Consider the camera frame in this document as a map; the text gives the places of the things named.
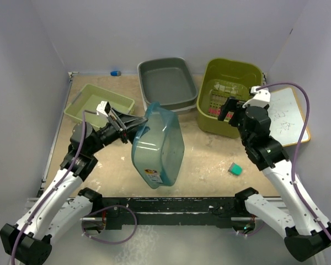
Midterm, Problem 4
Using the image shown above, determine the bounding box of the small blue object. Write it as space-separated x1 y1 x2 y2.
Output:
110 71 121 77

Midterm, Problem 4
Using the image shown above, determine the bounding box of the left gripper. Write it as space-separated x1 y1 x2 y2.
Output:
88 108 149 155

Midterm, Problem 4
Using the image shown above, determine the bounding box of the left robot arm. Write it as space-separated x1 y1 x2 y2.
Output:
0 108 148 264

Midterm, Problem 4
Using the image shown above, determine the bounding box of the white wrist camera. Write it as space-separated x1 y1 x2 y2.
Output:
243 86 271 108
96 101 110 117

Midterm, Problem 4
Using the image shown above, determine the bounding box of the white perforated plastic basket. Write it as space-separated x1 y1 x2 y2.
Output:
142 100 196 115

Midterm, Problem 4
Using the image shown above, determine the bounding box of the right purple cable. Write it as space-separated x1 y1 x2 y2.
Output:
236 82 331 245

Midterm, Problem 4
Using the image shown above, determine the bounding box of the grey plastic tray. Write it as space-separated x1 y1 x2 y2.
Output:
137 57 198 110

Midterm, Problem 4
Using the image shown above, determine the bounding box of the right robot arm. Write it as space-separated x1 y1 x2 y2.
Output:
218 97 331 262

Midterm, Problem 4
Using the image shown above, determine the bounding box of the teal transparent plastic tub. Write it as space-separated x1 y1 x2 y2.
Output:
131 102 185 189

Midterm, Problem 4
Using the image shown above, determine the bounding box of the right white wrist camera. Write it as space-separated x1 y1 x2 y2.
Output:
243 86 271 108

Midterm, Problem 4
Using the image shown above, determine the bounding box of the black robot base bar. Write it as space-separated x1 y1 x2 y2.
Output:
90 197 252 230

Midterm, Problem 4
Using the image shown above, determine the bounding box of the pink item under bin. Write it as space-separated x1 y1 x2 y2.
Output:
207 107 233 119

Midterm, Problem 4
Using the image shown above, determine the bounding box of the olive green plastic bin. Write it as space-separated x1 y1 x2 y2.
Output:
196 58 263 139

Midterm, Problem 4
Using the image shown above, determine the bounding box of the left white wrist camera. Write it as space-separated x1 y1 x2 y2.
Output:
96 101 110 117

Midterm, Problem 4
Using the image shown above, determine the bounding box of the light green plastic basket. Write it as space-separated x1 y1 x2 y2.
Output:
64 84 135 123

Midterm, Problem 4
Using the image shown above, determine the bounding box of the small whiteboard yellow frame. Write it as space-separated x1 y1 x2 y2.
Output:
268 87 305 147

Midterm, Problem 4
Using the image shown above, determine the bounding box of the green whiteboard eraser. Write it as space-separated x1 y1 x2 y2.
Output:
228 163 243 176

